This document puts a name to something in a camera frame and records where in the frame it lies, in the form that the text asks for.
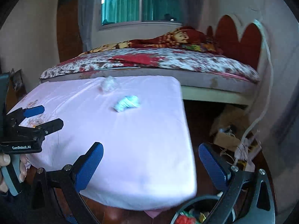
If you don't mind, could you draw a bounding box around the cardboard box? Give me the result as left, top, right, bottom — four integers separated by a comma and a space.
210, 105, 249, 152

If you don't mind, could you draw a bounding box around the yellow cloth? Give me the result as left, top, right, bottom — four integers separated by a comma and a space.
199, 212, 209, 223

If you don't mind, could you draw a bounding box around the black round trash bin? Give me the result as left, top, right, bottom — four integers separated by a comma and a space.
170, 194, 237, 224

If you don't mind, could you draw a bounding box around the red patterned blanket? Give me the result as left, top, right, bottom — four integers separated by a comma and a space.
83, 26, 223, 55

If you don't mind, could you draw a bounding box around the white tissue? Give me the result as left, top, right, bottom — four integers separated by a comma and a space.
100, 76, 118, 94

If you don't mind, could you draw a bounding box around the red heart headboard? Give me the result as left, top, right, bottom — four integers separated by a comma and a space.
206, 14, 263, 70

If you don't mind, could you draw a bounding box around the person's left hand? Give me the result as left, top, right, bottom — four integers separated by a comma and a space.
0, 153, 28, 194

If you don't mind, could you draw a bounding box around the light blue tissue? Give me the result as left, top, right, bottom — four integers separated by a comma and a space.
113, 95, 140, 113

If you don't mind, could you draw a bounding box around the pink cloth covered table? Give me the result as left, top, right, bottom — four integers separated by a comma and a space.
16, 76, 197, 211

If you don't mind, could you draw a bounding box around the white cable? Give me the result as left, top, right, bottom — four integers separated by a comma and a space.
236, 21, 274, 166

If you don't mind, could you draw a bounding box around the window with green curtain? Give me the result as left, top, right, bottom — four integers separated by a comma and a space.
98, 0, 182, 30

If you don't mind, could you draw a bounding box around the red plastic bag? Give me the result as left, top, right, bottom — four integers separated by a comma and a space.
174, 214, 197, 224

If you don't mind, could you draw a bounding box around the grey curtain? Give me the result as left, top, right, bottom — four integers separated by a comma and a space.
78, 0, 95, 52

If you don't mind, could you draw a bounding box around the dark wooden door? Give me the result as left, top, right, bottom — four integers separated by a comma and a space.
56, 0, 83, 62

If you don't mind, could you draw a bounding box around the bed with floral sheet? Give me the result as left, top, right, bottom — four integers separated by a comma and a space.
40, 48, 260, 105

